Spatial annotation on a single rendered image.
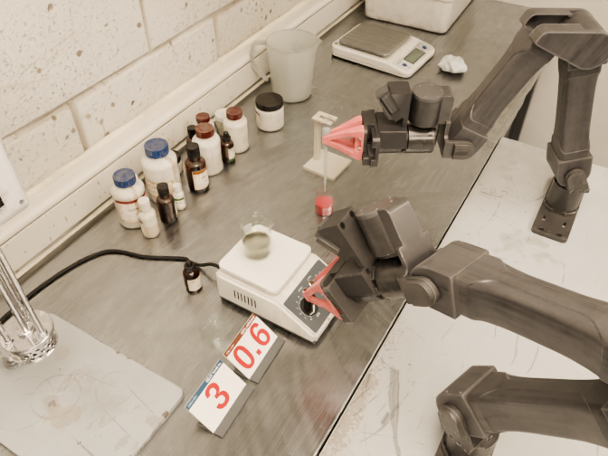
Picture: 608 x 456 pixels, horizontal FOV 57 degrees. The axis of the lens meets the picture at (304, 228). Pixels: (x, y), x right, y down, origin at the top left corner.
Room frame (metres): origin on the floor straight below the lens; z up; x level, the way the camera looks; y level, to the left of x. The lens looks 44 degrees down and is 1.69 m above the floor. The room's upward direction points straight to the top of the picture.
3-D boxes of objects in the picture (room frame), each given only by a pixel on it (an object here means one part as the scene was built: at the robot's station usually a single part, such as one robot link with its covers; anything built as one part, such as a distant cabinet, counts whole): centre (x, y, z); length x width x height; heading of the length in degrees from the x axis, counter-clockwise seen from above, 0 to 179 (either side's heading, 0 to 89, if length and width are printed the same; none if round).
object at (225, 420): (0.43, 0.12, 0.92); 0.09 x 0.06 x 0.04; 153
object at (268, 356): (0.52, 0.08, 0.92); 0.09 x 0.06 x 0.04; 153
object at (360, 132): (0.88, -0.08, 1.08); 0.09 x 0.07 x 0.07; 91
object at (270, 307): (0.64, 0.04, 0.94); 0.22 x 0.13 x 0.08; 59
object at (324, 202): (0.87, -0.04, 0.93); 0.04 x 0.04 x 0.06
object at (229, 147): (1.04, 0.17, 0.94); 0.03 x 0.03 x 0.08
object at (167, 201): (0.84, 0.28, 0.94); 0.04 x 0.04 x 0.09
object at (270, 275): (0.66, 0.07, 0.98); 0.12 x 0.12 x 0.01; 59
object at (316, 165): (1.02, -0.05, 0.96); 0.08 x 0.08 x 0.13; 57
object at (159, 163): (0.92, 0.30, 0.96); 0.07 x 0.07 x 0.13
